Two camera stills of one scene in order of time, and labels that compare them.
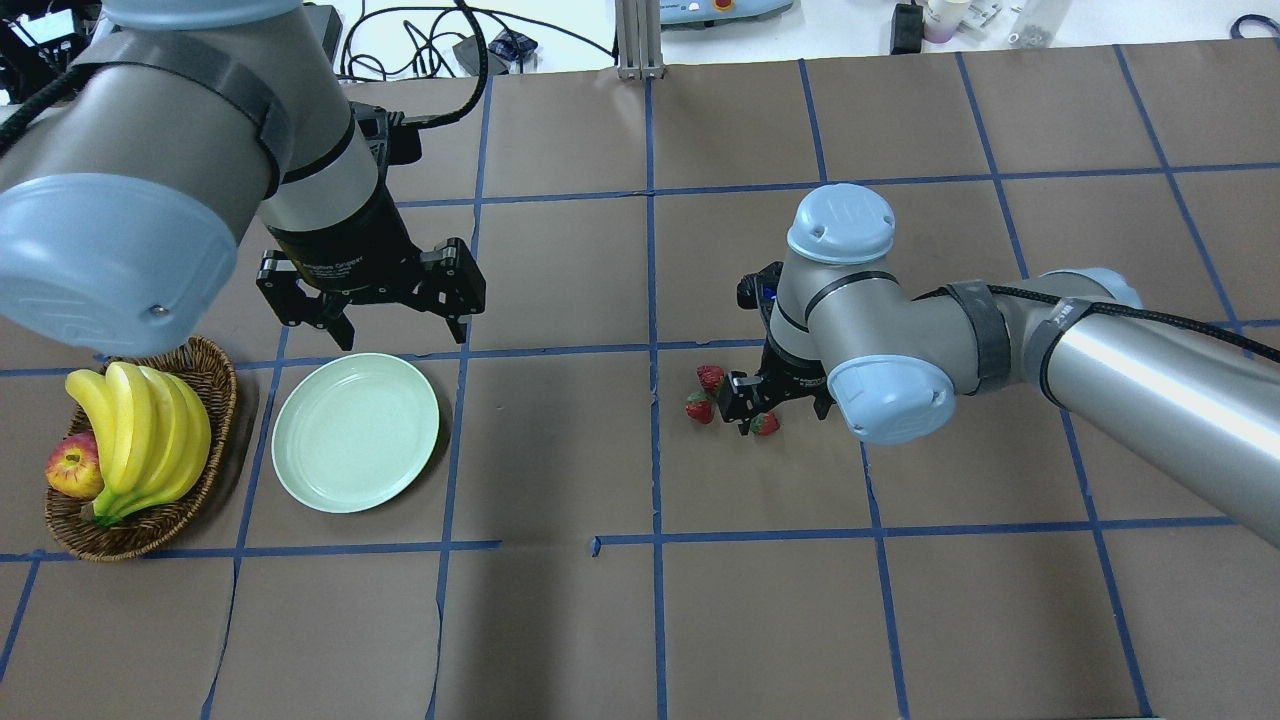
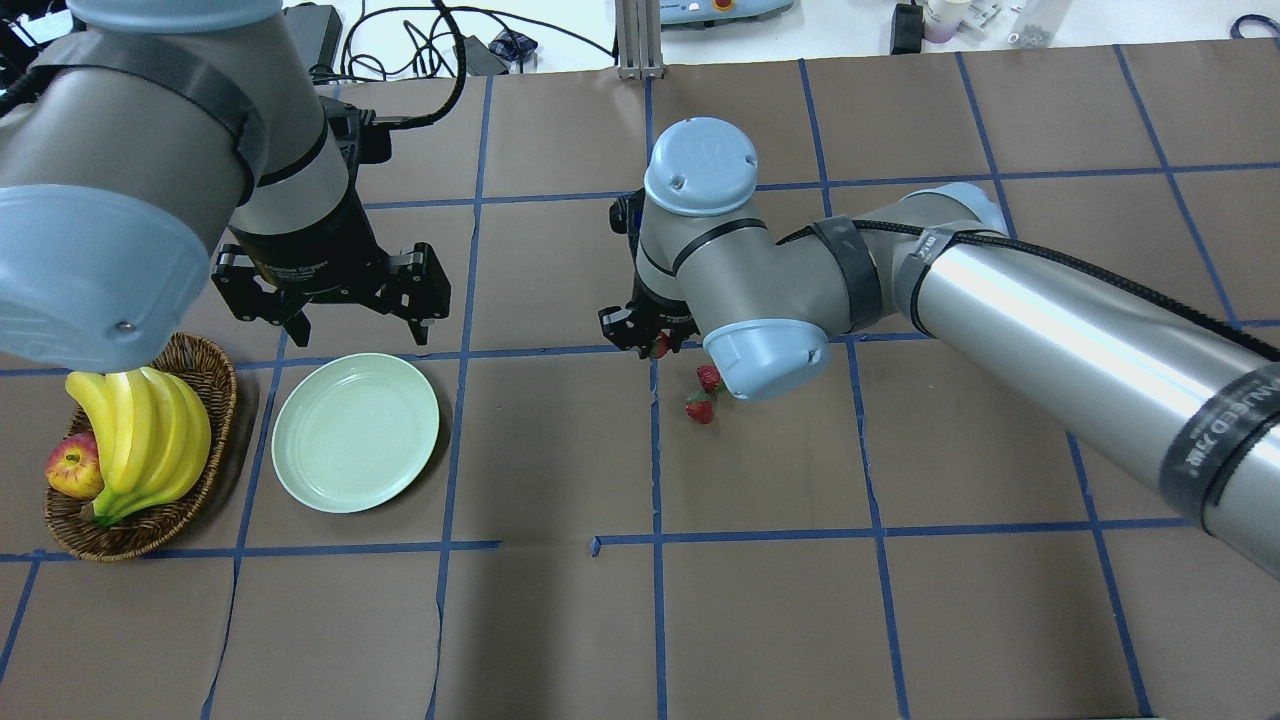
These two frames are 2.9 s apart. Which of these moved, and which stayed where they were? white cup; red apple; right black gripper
Moved: right black gripper
Stayed: white cup; red apple
